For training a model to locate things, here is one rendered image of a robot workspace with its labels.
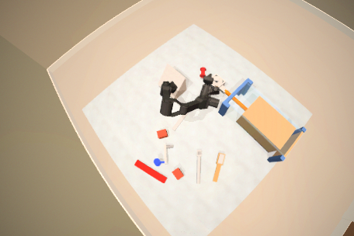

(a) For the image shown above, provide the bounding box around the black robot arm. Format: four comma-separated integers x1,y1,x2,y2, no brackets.
160,82,220,117

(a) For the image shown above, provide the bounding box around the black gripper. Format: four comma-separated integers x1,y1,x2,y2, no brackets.
201,74,214,95

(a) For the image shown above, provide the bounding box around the red flat bar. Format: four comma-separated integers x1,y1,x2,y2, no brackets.
135,160,167,183

